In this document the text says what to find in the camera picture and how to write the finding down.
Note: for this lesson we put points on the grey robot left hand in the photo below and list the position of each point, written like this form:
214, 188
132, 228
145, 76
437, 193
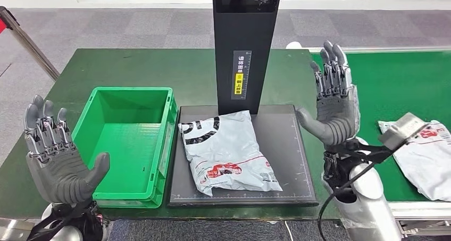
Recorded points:
60, 176

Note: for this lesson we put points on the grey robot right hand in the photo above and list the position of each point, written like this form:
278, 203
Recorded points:
336, 116

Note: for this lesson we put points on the grey poly mailer parcel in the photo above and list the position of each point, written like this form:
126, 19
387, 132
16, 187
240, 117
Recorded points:
225, 151
426, 169

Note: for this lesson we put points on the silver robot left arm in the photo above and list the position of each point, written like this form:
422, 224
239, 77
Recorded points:
67, 229

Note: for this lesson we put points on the green conveyor belt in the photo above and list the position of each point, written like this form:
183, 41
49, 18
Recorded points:
387, 91

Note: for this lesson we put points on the white conveyor roller end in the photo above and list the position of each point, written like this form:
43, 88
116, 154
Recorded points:
293, 45

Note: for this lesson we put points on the black inbound scanning machine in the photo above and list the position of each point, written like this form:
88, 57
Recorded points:
243, 56

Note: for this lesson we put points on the green plastic crate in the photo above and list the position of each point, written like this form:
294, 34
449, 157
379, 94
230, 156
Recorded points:
123, 151

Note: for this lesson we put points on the metal barrier pole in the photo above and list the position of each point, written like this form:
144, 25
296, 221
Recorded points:
31, 47

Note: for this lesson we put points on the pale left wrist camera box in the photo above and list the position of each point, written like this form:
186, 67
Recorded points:
8, 230

